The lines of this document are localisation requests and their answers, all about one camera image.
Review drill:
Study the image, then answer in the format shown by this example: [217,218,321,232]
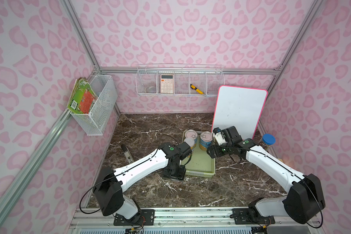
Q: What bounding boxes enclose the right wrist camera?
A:
[212,127,227,146]

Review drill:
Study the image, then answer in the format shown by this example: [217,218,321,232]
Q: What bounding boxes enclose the white wire wall shelf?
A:
[136,63,225,96]

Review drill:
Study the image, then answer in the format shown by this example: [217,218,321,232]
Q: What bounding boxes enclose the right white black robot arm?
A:
[207,126,326,224]

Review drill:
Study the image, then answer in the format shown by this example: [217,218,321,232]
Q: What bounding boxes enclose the pink calculator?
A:
[160,74,174,94]

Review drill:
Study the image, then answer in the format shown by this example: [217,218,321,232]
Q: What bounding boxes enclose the beige black stapler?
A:
[121,144,134,164]

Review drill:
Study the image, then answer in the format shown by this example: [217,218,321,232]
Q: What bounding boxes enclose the blue lid pencil jar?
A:
[259,134,276,150]

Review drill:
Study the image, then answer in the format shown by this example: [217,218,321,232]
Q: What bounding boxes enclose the yellow black utility knife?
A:
[190,84,204,95]

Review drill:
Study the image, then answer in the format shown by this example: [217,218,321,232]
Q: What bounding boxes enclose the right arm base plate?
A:
[230,208,276,226]

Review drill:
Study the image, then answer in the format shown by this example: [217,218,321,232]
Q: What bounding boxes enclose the pink framed whiteboard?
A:
[212,85,268,139]

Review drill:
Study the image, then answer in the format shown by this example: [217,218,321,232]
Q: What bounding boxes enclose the red white-lid can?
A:
[184,137,196,151]

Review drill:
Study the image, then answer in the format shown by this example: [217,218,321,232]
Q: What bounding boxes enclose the blue tin can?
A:
[199,131,213,151]
[184,129,198,141]

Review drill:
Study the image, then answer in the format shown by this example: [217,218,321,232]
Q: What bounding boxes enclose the green red booklet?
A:
[67,77,98,114]

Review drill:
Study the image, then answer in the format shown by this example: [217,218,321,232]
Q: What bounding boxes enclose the white mesh wall basket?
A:
[70,75,118,136]

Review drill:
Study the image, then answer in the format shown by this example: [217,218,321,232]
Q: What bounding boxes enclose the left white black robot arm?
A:
[93,142,192,219]

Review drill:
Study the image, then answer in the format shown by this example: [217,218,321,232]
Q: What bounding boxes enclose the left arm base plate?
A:
[114,209,155,226]

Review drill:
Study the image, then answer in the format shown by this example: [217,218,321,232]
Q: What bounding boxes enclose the green perforated plastic basket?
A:
[181,131,215,178]

